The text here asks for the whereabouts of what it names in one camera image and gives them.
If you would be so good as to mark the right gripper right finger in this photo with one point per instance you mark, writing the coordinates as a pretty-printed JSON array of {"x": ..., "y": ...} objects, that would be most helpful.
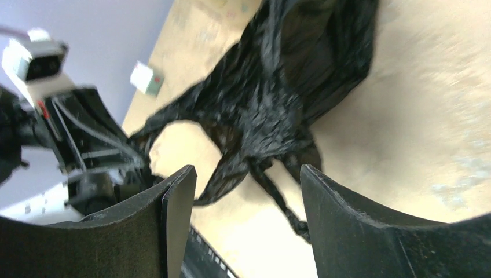
[{"x": 353, "y": 236}]

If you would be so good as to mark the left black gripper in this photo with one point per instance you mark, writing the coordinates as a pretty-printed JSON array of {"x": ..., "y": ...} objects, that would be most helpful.
[{"x": 92, "y": 149}]

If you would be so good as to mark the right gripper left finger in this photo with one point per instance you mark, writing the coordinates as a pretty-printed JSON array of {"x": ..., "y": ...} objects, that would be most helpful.
[{"x": 143, "y": 236}]

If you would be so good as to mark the black plastic trash bag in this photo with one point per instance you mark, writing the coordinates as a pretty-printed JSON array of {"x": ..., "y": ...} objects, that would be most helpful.
[{"x": 295, "y": 61}]

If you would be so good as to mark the white small box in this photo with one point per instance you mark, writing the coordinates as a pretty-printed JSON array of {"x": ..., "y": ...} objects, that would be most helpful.
[{"x": 146, "y": 80}]

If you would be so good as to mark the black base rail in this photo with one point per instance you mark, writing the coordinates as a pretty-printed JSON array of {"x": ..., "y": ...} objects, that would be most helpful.
[{"x": 202, "y": 261}]

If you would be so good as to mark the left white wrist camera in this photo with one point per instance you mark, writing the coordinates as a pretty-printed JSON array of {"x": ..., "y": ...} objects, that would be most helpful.
[{"x": 34, "y": 63}]

